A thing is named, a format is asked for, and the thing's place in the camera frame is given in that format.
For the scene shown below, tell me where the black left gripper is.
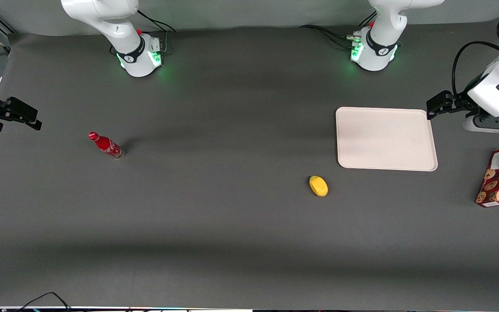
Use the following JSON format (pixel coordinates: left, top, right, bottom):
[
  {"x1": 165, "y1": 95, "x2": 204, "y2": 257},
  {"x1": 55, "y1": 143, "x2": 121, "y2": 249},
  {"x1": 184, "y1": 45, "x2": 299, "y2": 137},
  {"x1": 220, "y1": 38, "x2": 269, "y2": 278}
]
[{"x1": 426, "y1": 76, "x2": 489, "y2": 120}]

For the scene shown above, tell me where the beige rectangular tray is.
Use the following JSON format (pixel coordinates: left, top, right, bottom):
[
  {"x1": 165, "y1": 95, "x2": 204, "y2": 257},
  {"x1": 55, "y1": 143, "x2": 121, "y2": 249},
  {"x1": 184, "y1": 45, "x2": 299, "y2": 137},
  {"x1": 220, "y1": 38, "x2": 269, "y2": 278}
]
[{"x1": 335, "y1": 107, "x2": 438, "y2": 172}]

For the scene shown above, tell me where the red cola bottle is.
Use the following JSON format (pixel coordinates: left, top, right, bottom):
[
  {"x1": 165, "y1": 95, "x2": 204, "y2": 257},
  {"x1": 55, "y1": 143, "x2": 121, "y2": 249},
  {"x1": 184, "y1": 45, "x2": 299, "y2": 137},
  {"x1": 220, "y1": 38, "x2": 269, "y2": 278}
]
[{"x1": 88, "y1": 131, "x2": 125, "y2": 160}]

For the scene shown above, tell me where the yellow lemon-shaped toy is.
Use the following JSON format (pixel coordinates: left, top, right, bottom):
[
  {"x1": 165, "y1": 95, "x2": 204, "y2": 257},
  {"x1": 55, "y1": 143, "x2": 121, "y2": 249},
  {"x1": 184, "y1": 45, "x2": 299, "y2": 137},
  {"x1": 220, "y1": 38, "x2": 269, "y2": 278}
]
[{"x1": 309, "y1": 175, "x2": 329, "y2": 197}]

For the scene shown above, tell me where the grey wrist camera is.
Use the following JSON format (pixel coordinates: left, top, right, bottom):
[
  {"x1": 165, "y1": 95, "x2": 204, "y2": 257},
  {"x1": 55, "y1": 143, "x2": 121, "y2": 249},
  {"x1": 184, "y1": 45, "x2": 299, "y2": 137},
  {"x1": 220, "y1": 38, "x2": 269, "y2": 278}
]
[{"x1": 463, "y1": 106, "x2": 499, "y2": 136}]

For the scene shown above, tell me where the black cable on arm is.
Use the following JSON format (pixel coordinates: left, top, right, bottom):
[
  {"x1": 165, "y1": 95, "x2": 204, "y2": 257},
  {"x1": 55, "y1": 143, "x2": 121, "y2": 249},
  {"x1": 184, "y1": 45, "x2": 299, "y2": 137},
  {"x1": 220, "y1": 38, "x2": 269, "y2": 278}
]
[{"x1": 451, "y1": 16, "x2": 499, "y2": 97}]

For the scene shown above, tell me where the black base cable bundle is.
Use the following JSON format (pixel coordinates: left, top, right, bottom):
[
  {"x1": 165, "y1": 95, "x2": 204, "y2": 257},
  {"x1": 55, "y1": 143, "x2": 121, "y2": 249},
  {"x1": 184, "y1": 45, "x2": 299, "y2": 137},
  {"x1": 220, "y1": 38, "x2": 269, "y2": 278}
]
[
  {"x1": 299, "y1": 10, "x2": 378, "y2": 49},
  {"x1": 136, "y1": 10, "x2": 177, "y2": 55}
]

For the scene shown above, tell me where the thin black cable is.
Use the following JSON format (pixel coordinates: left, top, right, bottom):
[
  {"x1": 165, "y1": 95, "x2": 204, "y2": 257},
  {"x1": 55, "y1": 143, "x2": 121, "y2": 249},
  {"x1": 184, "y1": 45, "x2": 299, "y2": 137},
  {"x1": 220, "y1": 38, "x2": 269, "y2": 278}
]
[{"x1": 15, "y1": 292, "x2": 73, "y2": 312}]

